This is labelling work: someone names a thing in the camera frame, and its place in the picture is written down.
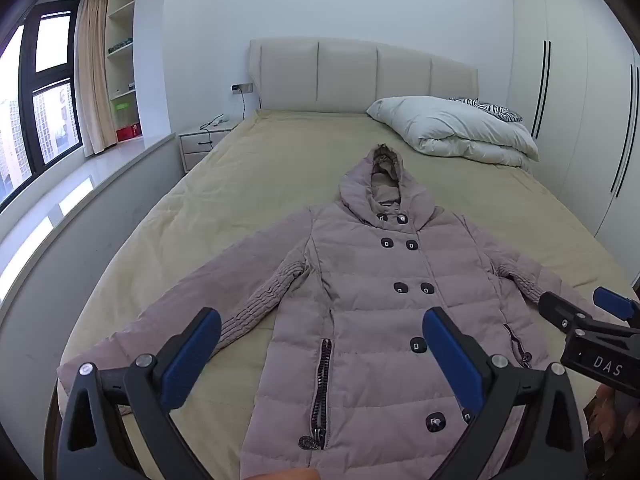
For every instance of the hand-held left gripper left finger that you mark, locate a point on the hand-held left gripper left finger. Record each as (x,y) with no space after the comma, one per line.
(192,355)

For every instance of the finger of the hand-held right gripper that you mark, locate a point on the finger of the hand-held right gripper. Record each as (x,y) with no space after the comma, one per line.
(617,304)
(560,310)

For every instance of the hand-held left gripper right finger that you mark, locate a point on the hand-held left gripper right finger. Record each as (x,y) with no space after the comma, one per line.
(450,355)

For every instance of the mauve hooded puffer coat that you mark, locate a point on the mauve hooded puffer coat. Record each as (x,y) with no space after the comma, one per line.
(370,320)

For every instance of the person's left hand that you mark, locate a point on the person's left hand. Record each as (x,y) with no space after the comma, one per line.
(285,475)

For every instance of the bed with beige sheet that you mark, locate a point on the bed with beige sheet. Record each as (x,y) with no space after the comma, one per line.
(260,180)

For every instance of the white window ledge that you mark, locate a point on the white window ledge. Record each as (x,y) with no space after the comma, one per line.
(60,210)

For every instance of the white wardrobe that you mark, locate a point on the white wardrobe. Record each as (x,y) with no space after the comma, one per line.
(575,110)

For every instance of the white nightstand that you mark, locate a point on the white nightstand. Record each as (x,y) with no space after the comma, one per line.
(197,147)

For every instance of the white folded duvet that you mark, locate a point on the white folded duvet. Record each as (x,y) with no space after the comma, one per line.
(450,127)

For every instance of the zebra print pillow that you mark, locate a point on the zebra print pillow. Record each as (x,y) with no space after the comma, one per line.
(487,108)

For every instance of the red box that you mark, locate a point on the red box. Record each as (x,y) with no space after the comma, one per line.
(129,132)

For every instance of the green box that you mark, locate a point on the green box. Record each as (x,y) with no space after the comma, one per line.
(122,107)

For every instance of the cream padded headboard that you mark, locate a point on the cream padded headboard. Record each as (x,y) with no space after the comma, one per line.
(350,75)

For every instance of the beige curtain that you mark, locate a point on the beige curtain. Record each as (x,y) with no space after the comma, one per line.
(92,70)

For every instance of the black framed window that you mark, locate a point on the black framed window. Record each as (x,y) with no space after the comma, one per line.
(37,95)

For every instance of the white built-in shelf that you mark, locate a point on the white built-in shelf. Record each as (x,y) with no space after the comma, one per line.
(121,60)

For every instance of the wall power socket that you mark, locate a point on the wall power socket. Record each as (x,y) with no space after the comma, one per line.
(241,88)

